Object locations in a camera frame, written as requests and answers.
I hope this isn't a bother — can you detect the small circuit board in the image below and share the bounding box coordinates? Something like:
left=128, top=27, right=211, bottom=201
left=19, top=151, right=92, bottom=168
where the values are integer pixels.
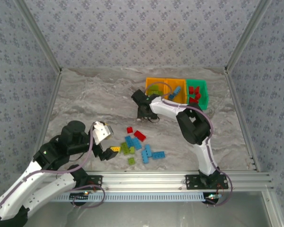
left=203, top=193, right=222, bottom=201

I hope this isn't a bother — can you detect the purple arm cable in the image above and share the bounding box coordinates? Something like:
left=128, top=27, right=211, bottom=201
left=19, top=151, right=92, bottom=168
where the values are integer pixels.
left=0, top=122, right=102, bottom=216
left=145, top=81, right=234, bottom=208

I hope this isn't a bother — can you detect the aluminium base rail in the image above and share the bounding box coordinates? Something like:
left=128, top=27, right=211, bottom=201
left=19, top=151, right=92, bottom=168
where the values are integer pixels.
left=41, top=172, right=275, bottom=192

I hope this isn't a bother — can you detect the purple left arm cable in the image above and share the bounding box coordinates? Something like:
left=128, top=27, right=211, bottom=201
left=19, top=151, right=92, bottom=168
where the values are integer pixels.
left=0, top=122, right=102, bottom=216

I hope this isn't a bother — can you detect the aluminium side rail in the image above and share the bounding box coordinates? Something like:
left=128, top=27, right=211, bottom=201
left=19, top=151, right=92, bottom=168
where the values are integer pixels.
left=33, top=70, right=63, bottom=166
left=224, top=70, right=261, bottom=172

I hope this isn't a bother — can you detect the orange plastic bin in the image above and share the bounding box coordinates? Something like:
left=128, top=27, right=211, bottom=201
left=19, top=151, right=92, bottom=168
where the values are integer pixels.
left=145, top=77, right=168, bottom=105
left=165, top=78, right=188, bottom=105

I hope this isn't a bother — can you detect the green plastic bin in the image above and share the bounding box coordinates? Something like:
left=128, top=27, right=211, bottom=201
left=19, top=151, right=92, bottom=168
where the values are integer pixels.
left=186, top=79, right=209, bottom=111

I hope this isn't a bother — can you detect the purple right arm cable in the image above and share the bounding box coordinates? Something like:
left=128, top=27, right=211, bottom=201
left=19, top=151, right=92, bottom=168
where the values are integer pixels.
left=145, top=81, right=234, bottom=208

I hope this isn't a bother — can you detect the purple looped cable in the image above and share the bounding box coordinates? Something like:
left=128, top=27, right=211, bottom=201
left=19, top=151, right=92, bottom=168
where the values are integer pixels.
left=68, top=184, right=106, bottom=209

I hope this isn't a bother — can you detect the aluminium frame post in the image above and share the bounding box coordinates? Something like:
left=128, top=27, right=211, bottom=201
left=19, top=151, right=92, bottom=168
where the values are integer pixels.
left=15, top=0, right=63, bottom=74
left=224, top=0, right=273, bottom=74

